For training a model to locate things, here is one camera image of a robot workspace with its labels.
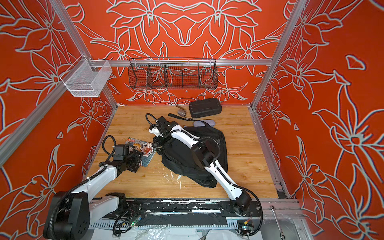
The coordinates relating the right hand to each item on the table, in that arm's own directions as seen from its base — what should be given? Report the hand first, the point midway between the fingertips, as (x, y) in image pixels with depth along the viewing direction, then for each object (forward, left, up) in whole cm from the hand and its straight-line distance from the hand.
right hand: (152, 144), depth 95 cm
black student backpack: (-7, -16, 0) cm, 17 cm away
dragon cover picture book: (-2, +3, -1) cm, 4 cm away
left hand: (-8, +4, +2) cm, 9 cm away
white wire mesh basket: (+31, +39, +31) cm, 59 cm away
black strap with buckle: (+27, -10, -2) cm, 29 cm away
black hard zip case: (+30, -36, +3) cm, 47 cm away
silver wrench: (-48, -67, -2) cm, 82 cm away
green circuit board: (-44, -51, -3) cm, 67 cm away
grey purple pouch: (+16, -32, +1) cm, 36 cm away
